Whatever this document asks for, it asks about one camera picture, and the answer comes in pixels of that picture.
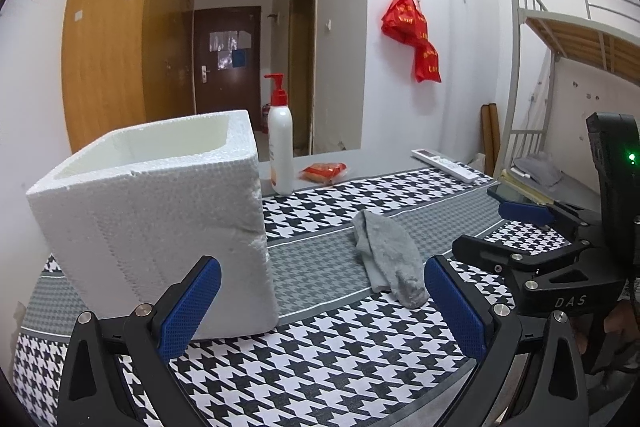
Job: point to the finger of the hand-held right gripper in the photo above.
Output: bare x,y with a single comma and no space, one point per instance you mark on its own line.
525,212
490,254

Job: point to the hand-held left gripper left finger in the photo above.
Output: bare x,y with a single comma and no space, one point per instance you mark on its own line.
187,307

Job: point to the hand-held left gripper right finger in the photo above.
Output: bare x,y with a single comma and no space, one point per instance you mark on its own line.
457,307

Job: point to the white foam box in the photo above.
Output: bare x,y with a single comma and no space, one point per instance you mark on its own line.
160,227

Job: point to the grey sock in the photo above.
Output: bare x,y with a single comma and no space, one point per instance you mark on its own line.
385,252

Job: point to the person's right hand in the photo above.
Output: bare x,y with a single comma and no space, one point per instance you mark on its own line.
620,327

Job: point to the black smartphone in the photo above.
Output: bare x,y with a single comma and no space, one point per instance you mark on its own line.
515,196

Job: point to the grey pillow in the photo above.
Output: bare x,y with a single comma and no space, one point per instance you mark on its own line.
542,167

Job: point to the white remote control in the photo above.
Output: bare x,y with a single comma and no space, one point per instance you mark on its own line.
450,164

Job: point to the houndstooth tablecloth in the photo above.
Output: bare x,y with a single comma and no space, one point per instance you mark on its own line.
310,357

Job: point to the white metal bunk bed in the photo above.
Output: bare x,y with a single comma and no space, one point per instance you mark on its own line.
565,32

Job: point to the red snack packet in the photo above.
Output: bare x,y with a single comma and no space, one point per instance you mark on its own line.
324,172

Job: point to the white bottle red pump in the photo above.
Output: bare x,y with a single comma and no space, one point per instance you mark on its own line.
280,142

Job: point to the red fire extinguisher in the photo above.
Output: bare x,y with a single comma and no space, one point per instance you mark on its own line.
266,119

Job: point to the red plastic bag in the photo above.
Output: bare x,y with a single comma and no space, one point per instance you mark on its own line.
410,32

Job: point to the dark brown door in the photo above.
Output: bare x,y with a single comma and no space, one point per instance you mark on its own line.
225,92

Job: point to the blue paper notice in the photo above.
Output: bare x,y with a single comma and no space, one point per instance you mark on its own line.
240,59

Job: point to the wooden wardrobe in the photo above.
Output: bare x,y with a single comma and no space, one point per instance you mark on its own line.
115,57

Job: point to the grey paper notice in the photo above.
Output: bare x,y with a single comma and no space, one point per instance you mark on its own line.
223,41

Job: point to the wooden side doorway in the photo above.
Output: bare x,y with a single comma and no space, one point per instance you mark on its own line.
302,57

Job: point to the white paper note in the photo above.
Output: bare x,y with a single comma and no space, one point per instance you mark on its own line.
245,38

